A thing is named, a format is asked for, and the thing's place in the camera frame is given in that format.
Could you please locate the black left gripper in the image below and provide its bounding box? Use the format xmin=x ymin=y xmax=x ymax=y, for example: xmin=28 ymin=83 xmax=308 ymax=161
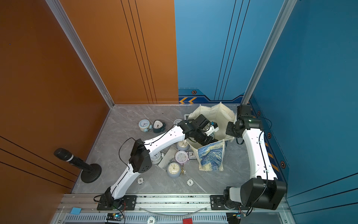
xmin=194 ymin=130 xmax=222 ymax=151

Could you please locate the cream canvas bag blue print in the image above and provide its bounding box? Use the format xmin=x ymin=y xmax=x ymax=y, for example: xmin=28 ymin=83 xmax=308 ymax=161
xmin=186 ymin=103 xmax=236 ymax=171

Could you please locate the white round alarm clock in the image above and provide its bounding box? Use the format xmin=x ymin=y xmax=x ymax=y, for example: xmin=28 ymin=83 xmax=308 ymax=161
xmin=173 ymin=119 xmax=182 ymax=125

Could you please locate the dark teal triangular clock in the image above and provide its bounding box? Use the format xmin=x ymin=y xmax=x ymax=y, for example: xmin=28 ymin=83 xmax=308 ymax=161
xmin=153 ymin=120 xmax=166 ymax=133

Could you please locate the white twin-bell alarm clock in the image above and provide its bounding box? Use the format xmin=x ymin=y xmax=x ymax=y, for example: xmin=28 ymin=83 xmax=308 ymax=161
xmin=151 ymin=152 xmax=163 ymax=165

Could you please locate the light blue round clock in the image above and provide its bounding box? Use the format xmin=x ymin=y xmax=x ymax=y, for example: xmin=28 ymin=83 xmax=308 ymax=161
xmin=139 ymin=119 xmax=153 ymax=133

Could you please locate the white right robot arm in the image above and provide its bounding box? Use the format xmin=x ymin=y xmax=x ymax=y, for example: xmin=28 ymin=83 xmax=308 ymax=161
xmin=223 ymin=105 xmax=287 ymax=211

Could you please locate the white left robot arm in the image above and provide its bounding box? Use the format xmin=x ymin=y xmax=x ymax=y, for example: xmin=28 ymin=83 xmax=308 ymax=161
xmin=94 ymin=114 xmax=219 ymax=211

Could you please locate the small black square clock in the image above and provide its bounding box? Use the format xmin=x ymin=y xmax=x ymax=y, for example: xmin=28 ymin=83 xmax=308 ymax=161
xmin=188 ymin=151 xmax=196 ymax=160

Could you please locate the pink round alarm clock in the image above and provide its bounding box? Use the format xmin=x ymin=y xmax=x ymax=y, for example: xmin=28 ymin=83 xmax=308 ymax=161
xmin=175 ymin=151 xmax=189 ymax=165

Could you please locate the grey rectangular flat clock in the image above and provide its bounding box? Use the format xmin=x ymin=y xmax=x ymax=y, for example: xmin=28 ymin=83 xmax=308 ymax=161
xmin=158 ymin=146 xmax=178 ymax=171

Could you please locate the blue beige-face alarm clock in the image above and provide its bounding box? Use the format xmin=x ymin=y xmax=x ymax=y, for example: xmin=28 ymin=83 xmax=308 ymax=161
xmin=167 ymin=162 xmax=182 ymax=178

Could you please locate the right white round marker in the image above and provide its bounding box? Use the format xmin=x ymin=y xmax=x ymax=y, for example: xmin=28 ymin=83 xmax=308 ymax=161
xmin=186 ymin=179 xmax=194 ymax=186

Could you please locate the white round marker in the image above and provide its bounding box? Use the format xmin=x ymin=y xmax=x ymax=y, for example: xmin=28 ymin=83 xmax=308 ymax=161
xmin=186 ymin=179 xmax=194 ymax=186
xmin=137 ymin=177 xmax=144 ymax=185

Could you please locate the left white round marker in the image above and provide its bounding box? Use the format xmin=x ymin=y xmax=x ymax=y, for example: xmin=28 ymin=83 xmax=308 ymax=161
xmin=137 ymin=177 xmax=144 ymax=185

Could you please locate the red block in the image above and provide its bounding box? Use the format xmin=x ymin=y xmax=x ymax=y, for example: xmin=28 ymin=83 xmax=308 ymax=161
xmin=182 ymin=218 xmax=193 ymax=224

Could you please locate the white number ten tag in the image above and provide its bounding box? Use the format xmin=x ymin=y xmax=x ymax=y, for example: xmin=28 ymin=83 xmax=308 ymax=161
xmin=147 ymin=216 xmax=157 ymax=224

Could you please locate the black microphone on stand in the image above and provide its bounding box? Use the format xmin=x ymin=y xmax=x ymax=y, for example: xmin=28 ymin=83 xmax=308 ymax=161
xmin=54 ymin=148 xmax=102 ymax=183

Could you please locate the green circuit board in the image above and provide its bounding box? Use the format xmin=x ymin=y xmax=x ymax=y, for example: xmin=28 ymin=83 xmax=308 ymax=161
xmin=106 ymin=213 xmax=125 ymax=224

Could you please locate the blue sticky pad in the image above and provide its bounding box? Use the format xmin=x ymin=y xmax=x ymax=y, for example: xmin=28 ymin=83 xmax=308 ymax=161
xmin=70 ymin=207 xmax=82 ymax=215

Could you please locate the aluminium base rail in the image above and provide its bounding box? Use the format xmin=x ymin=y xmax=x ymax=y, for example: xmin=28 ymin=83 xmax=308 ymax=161
xmin=51 ymin=193 xmax=295 ymax=224

